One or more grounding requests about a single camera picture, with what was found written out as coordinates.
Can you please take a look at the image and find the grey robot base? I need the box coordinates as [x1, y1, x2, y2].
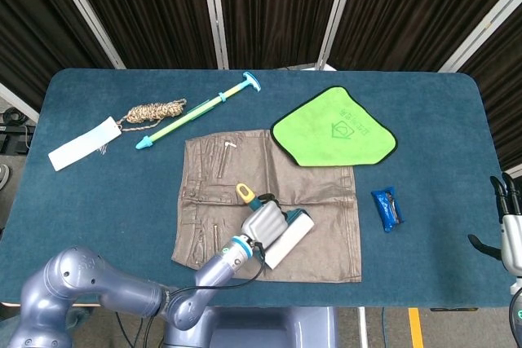
[162, 306, 339, 348]

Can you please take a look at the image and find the white screen frame post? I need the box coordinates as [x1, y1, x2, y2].
[438, 0, 522, 74]
[0, 81, 41, 121]
[46, 0, 126, 70]
[315, 0, 361, 72]
[198, 0, 230, 71]

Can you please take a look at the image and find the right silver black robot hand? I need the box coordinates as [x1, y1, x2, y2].
[467, 172, 522, 275]

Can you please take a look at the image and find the black floor cable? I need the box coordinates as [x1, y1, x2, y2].
[113, 311, 148, 348]

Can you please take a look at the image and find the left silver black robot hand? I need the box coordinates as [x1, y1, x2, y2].
[240, 192, 287, 250]

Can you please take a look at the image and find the white table leg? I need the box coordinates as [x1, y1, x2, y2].
[356, 306, 369, 348]

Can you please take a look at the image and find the teal yellow lint roller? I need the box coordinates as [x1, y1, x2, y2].
[235, 183, 316, 271]

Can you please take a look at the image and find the yellow floor tape strip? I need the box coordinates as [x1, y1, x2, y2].
[408, 307, 425, 348]

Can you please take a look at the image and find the black floor equipment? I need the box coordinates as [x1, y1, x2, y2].
[0, 106, 34, 156]

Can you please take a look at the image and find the blue green hand pump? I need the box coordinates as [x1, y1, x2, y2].
[135, 71, 262, 151]

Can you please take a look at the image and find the blue table cover mat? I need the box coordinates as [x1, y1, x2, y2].
[0, 68, 511, 309]

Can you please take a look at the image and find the white paper tag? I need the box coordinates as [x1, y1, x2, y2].
[47, 116, 121, 172]

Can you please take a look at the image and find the green black-edged microfibre cloth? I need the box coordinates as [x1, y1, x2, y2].
[270, 86, 399, 169]

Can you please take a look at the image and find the dark pleated curtain panel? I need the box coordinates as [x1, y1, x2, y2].
[332, 0, 522, 72]
[215, 0, 348, 70]
[458, 17, 522, 172]
[0, 0, 117, 112]
[63, 0, 218, 70]

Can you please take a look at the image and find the beige braided rope bundle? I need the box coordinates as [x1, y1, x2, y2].
[116, 98, 188, 134]

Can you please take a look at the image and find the blue plastic packet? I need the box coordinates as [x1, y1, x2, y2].
[370, 187, 405, 234]

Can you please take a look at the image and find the blue denim trouser leg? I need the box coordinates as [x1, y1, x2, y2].
[64, 306, 94, 335]

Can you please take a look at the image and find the brown leather skirt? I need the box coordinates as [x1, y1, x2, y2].
[170, 128, 363, 284]

